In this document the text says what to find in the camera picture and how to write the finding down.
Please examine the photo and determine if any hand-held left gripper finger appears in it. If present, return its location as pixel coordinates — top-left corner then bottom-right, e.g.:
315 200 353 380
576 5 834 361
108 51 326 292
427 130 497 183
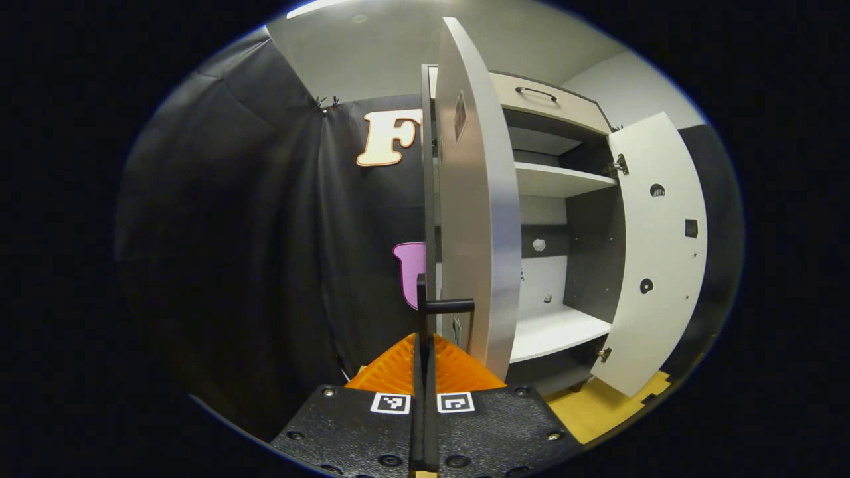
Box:
269 332 426 478
424 332 582 478

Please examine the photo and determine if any grey shoe cabinet door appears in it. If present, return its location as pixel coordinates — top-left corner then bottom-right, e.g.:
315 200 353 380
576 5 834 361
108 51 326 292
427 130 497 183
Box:
590 112 708 398
415 17 522 380

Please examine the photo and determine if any grey double-door shoe cabinet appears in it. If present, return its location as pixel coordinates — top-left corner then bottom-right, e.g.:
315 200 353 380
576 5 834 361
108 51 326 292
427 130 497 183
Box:
420 63 628 399

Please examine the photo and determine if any grey cabinet drawer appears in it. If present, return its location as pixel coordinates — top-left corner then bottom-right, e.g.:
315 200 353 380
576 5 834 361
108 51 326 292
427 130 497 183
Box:
488 72 612 137

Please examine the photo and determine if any black backdrop cloth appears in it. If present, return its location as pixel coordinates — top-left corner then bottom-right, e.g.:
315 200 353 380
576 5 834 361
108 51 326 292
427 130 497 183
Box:
113 30 744 442

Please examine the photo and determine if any ceiling light panel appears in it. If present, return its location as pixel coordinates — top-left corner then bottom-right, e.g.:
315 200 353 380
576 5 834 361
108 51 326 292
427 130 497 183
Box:
286 0 363 19

